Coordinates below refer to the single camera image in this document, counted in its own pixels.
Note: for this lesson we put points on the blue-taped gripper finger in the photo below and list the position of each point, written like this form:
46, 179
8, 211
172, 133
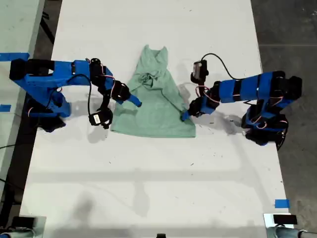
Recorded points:
133, 102
135, 99
185, 115
190, 117

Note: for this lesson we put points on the pale green T-shirt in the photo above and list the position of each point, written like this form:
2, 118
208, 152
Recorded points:
153, 119

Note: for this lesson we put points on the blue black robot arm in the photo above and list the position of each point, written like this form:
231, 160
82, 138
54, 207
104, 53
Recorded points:
247, 89
44, 79

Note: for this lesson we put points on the black metal strut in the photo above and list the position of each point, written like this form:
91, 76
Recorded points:
47, 26

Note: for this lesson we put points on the long blue tape strip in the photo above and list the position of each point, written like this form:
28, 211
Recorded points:
12, 55

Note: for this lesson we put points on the small black clamp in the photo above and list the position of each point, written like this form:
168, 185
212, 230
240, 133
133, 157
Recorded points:
161, 236

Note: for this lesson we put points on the pale grey side table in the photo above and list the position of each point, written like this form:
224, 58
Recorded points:
17, 24

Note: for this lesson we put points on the square blue tape piece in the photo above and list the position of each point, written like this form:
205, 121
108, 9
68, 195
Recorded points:
281, 203

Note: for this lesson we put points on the white metal plate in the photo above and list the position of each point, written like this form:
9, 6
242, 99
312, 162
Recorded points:
268, 219

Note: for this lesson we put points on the small black box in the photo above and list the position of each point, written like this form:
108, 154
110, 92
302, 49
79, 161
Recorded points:
23, 221
284, 219

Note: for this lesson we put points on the grey tube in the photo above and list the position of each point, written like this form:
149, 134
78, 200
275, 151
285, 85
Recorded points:
289, 233
17, 234

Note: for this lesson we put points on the grey metal plate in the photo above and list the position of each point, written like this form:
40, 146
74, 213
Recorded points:
40, 226

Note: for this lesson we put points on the black camera stalk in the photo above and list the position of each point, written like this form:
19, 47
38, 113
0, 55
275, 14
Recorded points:
105, 101
201, 86

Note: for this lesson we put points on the black camera box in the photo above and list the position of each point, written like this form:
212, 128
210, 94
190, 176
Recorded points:
199, 70
99, 119

